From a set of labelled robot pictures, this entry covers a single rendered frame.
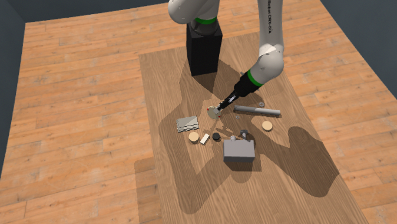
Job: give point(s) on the beige gear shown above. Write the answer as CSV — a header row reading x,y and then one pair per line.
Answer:
x,y
212,114

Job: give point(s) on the dark grey cylinder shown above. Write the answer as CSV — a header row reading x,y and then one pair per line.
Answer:
x,y
216,136

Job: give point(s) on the cream flat round disc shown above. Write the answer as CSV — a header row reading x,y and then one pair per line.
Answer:
x,y
267,125

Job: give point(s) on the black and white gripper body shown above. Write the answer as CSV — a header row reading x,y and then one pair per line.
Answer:
x,y
240,91

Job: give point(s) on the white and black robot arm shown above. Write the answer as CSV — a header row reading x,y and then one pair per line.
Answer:
x,y
270,62

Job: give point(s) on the grey metal rod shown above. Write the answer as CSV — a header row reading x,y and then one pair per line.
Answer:
x,y
257,110

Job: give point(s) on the beige round disc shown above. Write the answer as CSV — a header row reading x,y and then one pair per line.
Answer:
x,y
193,137

